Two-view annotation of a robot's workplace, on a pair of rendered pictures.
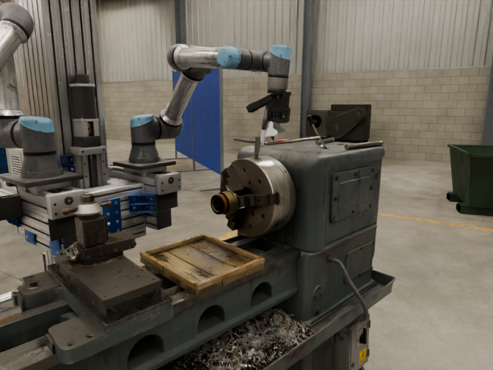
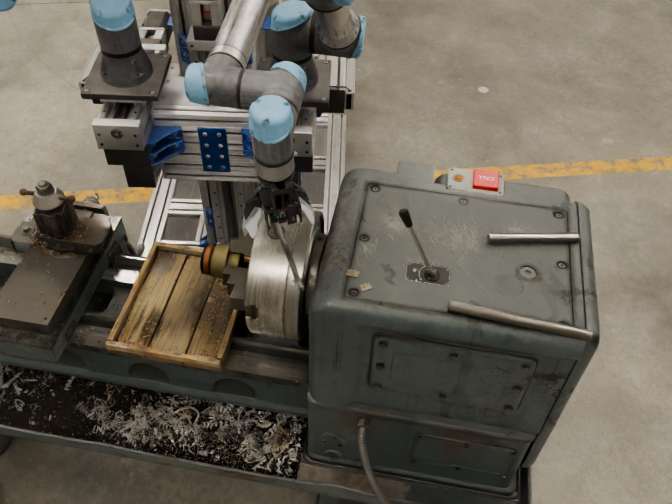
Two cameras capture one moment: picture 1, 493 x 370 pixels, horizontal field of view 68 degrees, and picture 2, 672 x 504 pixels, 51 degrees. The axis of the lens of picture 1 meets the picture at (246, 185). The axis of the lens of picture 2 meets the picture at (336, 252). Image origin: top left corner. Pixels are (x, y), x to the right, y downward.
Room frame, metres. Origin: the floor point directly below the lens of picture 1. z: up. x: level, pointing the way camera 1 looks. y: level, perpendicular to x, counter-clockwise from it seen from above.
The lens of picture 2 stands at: (0.88, -0.96, 2.38)
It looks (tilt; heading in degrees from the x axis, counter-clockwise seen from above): 48 degrees down; 52
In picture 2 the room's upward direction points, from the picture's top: 2 degrees clockwise
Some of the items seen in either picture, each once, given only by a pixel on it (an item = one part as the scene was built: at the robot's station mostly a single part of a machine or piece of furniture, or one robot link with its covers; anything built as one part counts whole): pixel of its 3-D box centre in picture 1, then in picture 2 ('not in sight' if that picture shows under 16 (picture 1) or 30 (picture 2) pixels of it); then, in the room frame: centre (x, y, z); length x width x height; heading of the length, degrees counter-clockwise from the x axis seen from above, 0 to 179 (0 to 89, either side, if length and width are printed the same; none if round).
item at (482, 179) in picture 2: not in sight; (485, 181); (1.92, -0.20, 1.26); 0.06 x 0.06 x 0.02; 44
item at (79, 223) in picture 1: (92, 227); (55, 215); (1.07, 0.47, 1.07); 0.07 x 0.07 x 0.10; 44
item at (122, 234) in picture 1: (100, 249); (71, 234); (1.09, 0.46, 0.99); 0.20 x 0.10 x 0.05; 134
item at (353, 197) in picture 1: (310, 186); (447, 296); (1.74, -0.31, 1.06); 0.59 x 0.48 x 0.39; 134
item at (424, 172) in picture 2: not in sight; (414, 177); (1.80, -0.08, 1.24); 0.09 x 0.08 x 0.03; 134
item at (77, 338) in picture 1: (88, 295); (42, 275); (0.98, 0.46, 0.90); 0.47 x 0.30 x 0.06; 44
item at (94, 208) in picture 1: (88, 207); (47, 195); (1.07, 0.48, 1.13); 0.08 x 0.08 x 0.03
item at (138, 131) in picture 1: (144, 128); (294, 28); (1.85, 0.51, 1.33); 0.13 x 0.12 x 0.14; 134
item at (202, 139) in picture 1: (192, 118); not in sight; (8.21, 1.19, 1.18); 4.12 x 0.80 x 2.35; 22
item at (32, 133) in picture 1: (36, 133); (115, 20); (1.46, 0.83, 1.33); 0.13 x 0.12 x 0.14; 73
